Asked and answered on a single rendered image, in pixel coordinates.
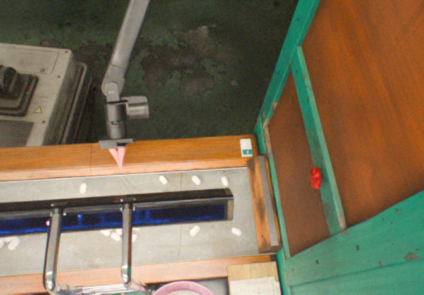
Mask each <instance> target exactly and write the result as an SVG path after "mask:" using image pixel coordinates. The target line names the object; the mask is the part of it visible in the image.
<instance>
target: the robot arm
mask: <svg viewBox="0 0 424 295"><path fill-rule="evenodd" d="M151 2H152V0H130V2H129V6H128V8H127V11H126V15H125V17H124V21H123V23H122V26H121V30H120V32H119V36H118V38H117V41H116V44H115V47H114V51H113V53H112V57H111V59H110V62H109V66H108V68H107V71H106V73H105V77H104V79H103V83H102V91H103V93H104V95H106V96H107V103H106V104H104V108H105V118H106V123H107V134H108V135H107V136H103V137H102V138H101V139H100V140H99V145H100V147H101V149H109V151H110V152H111V154H112V155H113V157H114V158H115V160H116V161H117V164H118V165H119V168H120V169H122V167H123V162H124V155H125V153H126V149H127V145H128V144H129V143H135V142H136V134H127V128H126V120H125V118H126V117H125V111H124V103H125V104H126V110H127V116H128V117H129V119H142V118H149V112H148V100H147V98H146V96H144V95H120V94H121V92H122V89H123V86H124V83H125V81H126V76H127V73H128V70H129V67H130V64H131V61H132V58H133V55H134V52H135V50H136V46H137V44H138V40H139V37H140V34H141V31H142V29H143V25H144V23H145V20H146V17H147V14H148V11H149V8H150V5H151Z"/></svg>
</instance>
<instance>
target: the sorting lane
mask: <svg viewBox="0 0 424 295"><path fill-rule="evenodd" d="M162 175H163V176H164V177H165V178H166V179H167V181H168V182H167V184H163V183H162V182H161V181H160V176H162ZM193 176H197V177H198V178H199V179H200V180H201V183H200V184H199V185H197V184H195V183H194V182H193V181H192V177H193ZM223 176H226V177H227V178H228V182H229V184H228V185H227V186H224V184H223V182H222V180H221V178H222V177H223ZM82 183H85V184H87V188H86V193H85V194H81V193H80V185H81V184H82ZM214 188H229V189H230V190H231V191H232V194H233V197H234V205H233V220H232V221H222V222H213V223H196V224H180V225H170V226H153V227H144V228H141V229H140V230H139V231H136V230H133V232H134V233H133V234H135V235H136V236H137V239H136V240H135V241H134V242H133V243H132V265H143V264H151V263H167V262H181V261H190V260H204V259H212V258H228V257H243V256H251V255H265V254H273V253H274V252H267V253H259V250H258V244H257V236H256V227H255V221H254V211H253V206H252V196H251V191H250V182H249V174H248V169H247V167H244V168H224V169H213V170H192V171H171V172H161V173H140V174H129V175H109V176H88V177H77V178H56V179H46V180H25V181H14V182H0V203H1V202H20V201H30V200H49V199H68V198H78V197H97V196H108V195H126V194H145V193H155V192H174V191H185V190H204V189H214ZM195 226H199V228H200V230H199V232H198V233H196V235H195V236H191V235H190V231H191V230H192V229H193V228H194V227H195ZM232 228H237V229H240V230H241V231H242V234H241V235H240V236H239V235H236V234H234V233H232ZM112 233H116V229H113V230H111V231H110V235H109V236H105V235H104V234H102V233H101V232H100V231H85V232H76V233H62V236H61V247H60V254H59V265H58V272H59V271H67V270H82V269H97V268H105V267H120V266H121V241H122V235H119V236H120V237H121V238H120V240H119V241H116V240H114V239H113V238H112V237H111V234H112ZM17 238H19V239H20V243H19V244H18V246H17V247H16V248H15V249H14V250H9V248H8V245H9V244H10V243H11V242H12V240H11V241H10V242H4V245H3V247H2V248H0V276H6V275H21V274H36V273H43V268H44V258H45V249H46V243H47V234H42V235H33V236H17Z"/></svg>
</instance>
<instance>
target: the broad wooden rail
mask: <svg viewBox="0 0 424 295"><path fill-rule="evenodd" d="M241 139H250V141H251V146H252V156H247V157H242V152H241V147H240V140H241ZM257 154H259V147H258V142H257V136H256V134H253V135H240V136H216V137H192V138H180V139H156V140H143V141H136V142H135V143H129V144H128V145H127V149H126V153H125V155H124V162H123V167H122V169H120V168H119V165H118V164H117V161H116V160H115V158H114V157H113V155H112V154H111V152H110V151H109V149H101V147H100V145H99V142H97V143H84V144H61V145H48V146H25V147H2V148H0V182H14V181H25V180H46V179H56V178H77V177H88V176H109V175H129V174H140V173H161V172H171V171H192V170H213V169H224V168H244V167H247V160H249V159H251V158H252V157H253V156H255V155H257Z"/></svg>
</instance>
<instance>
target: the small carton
mask: <svg viewBox="0 0 424 295"><path fill-rule="evenodd" d="M240 147H241V152H242V157H247V156H252V146H251V141H250V139H241V140H240Z"/></svg>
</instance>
